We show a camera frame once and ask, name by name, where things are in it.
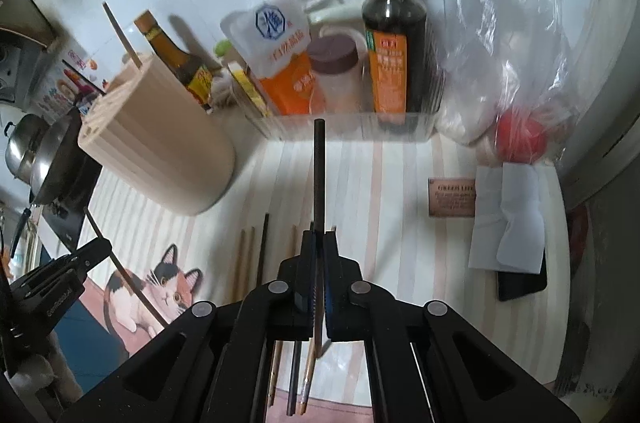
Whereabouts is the white paper tissue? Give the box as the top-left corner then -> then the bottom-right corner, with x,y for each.
469,163 -> 547,275

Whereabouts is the red tomato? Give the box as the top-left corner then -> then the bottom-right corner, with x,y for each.
495,110 -> 549,164

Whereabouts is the clear jar with brown lid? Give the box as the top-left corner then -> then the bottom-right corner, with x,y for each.
306,28 -> 370,114

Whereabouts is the dark chopstick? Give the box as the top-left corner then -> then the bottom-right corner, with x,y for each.
286,227 -> 302,416
313,119 -> 328,356
102,2 -> 143,70

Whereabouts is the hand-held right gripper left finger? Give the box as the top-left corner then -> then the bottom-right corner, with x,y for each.
57,227 -> 321,423

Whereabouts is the black stove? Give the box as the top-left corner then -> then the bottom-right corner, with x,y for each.
40,153 -> 103,250

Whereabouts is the beige ribbed utensil holder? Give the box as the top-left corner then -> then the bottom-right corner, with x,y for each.
77,53 -> 236,216

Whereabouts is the metal range hood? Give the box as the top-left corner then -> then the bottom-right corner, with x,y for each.
0,28 -> 56,108

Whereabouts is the metal wok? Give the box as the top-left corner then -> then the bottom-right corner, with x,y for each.
27,108 -> 101,206

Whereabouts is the clear plastic bag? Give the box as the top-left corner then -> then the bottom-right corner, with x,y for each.
439,0 -> 587,174

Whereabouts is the white and orange salt bag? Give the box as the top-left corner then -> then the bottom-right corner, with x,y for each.
220,3 -> 326,116

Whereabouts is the small brown sauce bottle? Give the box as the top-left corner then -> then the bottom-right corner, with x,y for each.
133,9 -> 216,114

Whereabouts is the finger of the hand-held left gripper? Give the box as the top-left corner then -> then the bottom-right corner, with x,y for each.
65,237 -> 113,276

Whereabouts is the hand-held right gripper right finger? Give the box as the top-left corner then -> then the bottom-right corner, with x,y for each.
322,227 -> 583,423

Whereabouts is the person's left hand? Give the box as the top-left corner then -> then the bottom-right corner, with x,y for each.
11,353 -> 55,393

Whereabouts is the black phone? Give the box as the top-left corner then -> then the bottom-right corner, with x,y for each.
496,248 -> 549,302

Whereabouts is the steel pot with lid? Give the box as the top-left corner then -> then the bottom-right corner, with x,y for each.
4,113 -> 48,184

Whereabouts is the colourful printed box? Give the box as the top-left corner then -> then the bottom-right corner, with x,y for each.
35,48 -> 108,114

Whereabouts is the clear plastic bin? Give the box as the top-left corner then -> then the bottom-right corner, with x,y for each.
227,53 -> 448,144

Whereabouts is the large dark soy sauce bottle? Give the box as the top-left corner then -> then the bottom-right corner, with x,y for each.
361,0 -> 430,128

